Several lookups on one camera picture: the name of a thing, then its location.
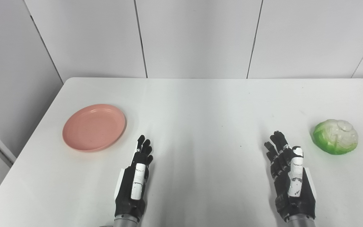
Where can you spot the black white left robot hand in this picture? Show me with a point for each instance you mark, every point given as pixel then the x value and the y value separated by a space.
pixel 128 192

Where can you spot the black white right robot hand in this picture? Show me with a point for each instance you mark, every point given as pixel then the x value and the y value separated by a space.
pixel 282 186

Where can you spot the green white cabbage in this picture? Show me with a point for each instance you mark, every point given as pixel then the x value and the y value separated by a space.
pixel 334 137

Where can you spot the pink round plate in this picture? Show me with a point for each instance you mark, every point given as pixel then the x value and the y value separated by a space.
pixel 93 127

